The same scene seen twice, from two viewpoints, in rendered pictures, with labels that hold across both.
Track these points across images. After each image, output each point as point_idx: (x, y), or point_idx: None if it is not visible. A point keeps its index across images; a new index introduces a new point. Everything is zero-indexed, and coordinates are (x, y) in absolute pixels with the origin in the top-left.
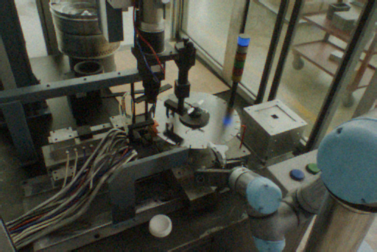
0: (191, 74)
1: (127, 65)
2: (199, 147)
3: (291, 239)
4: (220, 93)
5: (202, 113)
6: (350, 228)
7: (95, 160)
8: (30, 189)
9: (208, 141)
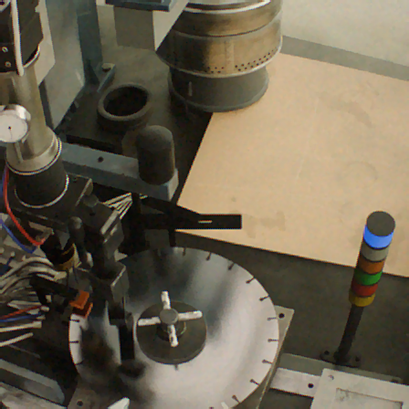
0: (398, 194)
1: (293, 99)
2: (101, 396)
3: None
4: (403, 281)
5: (186, 339)
6: None
7: None
8: None
9: (125, 398)
